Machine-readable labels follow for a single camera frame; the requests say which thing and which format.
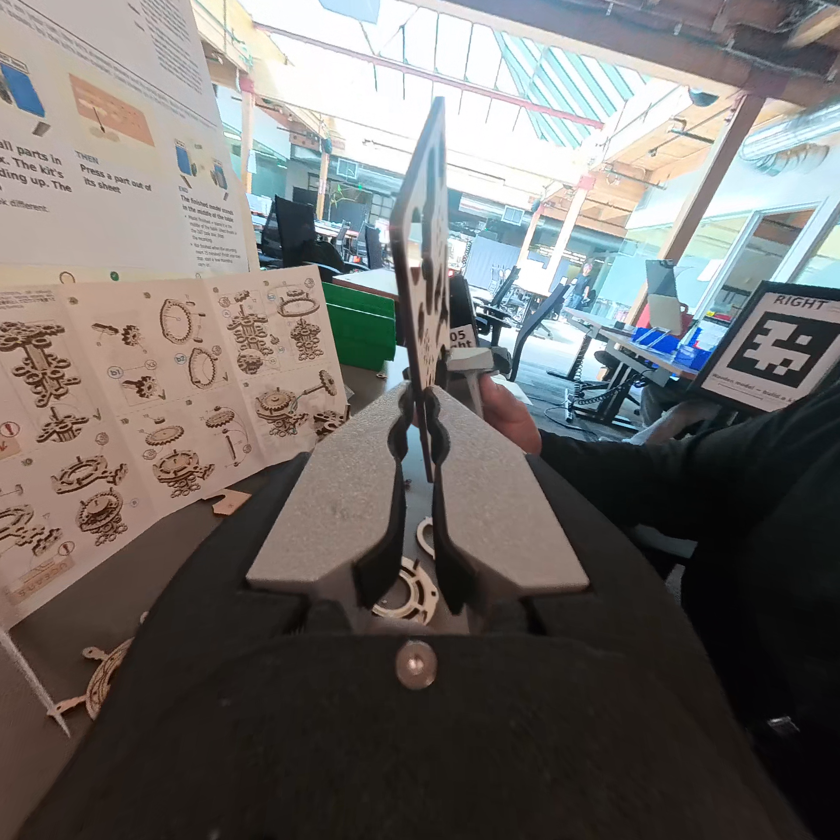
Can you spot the person's right hand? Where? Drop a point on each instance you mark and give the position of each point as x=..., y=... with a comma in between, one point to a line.
x=515, y=423

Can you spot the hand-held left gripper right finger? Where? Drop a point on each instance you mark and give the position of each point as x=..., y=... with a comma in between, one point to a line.
x=505, y=518

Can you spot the stacked green plastic bins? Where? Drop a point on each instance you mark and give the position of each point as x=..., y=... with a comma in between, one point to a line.
x=358, y=328

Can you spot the small curved wooden piece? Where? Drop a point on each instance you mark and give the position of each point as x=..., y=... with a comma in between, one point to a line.
x=229, y=502

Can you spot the person's right forearm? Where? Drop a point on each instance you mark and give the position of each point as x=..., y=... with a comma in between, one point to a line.
x=656, y=472

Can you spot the blue plastic bins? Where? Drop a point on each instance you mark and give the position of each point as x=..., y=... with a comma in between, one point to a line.
x=669, y=344

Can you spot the wooden gear assembly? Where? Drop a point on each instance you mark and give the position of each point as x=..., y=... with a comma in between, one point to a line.
x=331, y=423

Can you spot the person's black jacket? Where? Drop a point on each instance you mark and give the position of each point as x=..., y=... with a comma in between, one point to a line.
x=774, y=643

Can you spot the black-white tag sign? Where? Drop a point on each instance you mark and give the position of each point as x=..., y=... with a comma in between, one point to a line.
x=774, y=348

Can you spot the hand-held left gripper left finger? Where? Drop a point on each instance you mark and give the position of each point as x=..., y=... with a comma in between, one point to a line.
x=328, y=512

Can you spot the wooden ship wheel piece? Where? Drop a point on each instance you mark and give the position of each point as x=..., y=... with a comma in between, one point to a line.
x=108, y=679

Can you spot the white text instruction poster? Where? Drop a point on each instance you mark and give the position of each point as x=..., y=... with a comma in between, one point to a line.
x=131, y=118

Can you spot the wooden cutout sheet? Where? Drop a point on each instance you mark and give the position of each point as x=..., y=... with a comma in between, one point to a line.
x=430, y=151

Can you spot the brown-top desk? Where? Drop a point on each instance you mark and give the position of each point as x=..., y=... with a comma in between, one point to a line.
x=367, y=283

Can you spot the silver ventilation duct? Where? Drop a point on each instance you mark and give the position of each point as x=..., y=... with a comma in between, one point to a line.
x=794, y=138

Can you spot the illustrated instruction leaflet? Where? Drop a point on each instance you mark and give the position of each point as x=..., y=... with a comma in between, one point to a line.
x=184, y=394

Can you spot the desk with black legs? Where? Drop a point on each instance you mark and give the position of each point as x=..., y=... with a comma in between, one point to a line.
x=630, y=348

